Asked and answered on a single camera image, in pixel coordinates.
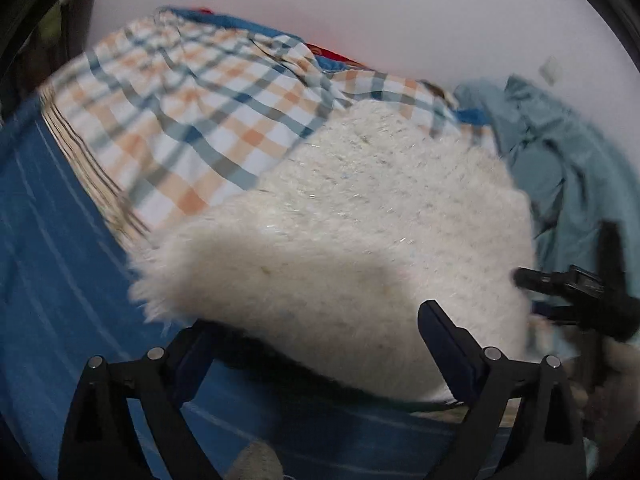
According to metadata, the white wall switch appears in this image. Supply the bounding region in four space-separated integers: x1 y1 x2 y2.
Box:
542 56 564 86

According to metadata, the blue striped plaid bed sheet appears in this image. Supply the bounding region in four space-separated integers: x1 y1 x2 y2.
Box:
0 5 506 480

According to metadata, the row of hanging clothes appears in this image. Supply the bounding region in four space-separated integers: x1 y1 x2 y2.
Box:
42 0 97 58

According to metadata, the white tweed jacket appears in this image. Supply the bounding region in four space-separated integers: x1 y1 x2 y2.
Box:
127 97 538 403

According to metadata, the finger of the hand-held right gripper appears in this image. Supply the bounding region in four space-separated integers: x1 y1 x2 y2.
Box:
514 266 569 294

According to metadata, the teal duvet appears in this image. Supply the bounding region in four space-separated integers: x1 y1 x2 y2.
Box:
452 75 640 311

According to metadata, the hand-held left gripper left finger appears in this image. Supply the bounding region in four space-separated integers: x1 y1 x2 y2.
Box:
59 320 221 480

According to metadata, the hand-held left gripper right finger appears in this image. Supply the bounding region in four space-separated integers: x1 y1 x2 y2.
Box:
417 300 587 480

